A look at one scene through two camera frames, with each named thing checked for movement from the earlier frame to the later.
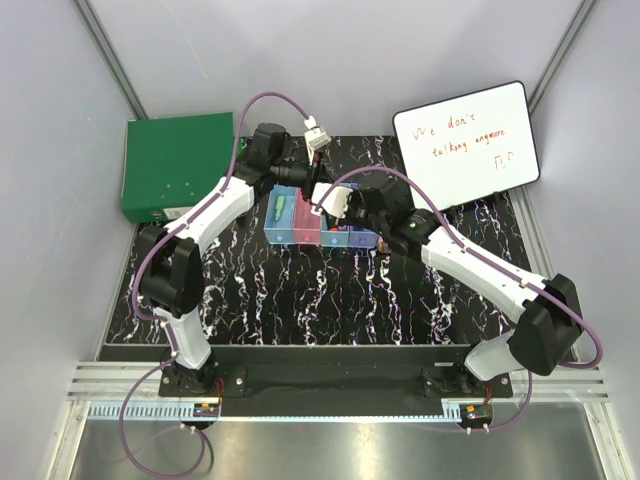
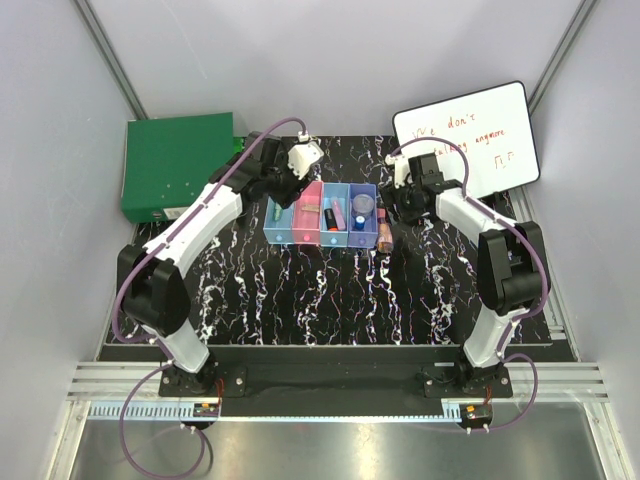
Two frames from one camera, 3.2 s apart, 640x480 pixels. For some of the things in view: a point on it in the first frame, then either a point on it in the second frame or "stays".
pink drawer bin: (307, 225) stays
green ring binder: (171, 163) stays
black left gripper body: (309, 176) → (282, 185)
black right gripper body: (356, 212) → (404, 199)
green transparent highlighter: (279, 207) stays
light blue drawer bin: (281, 232) stays
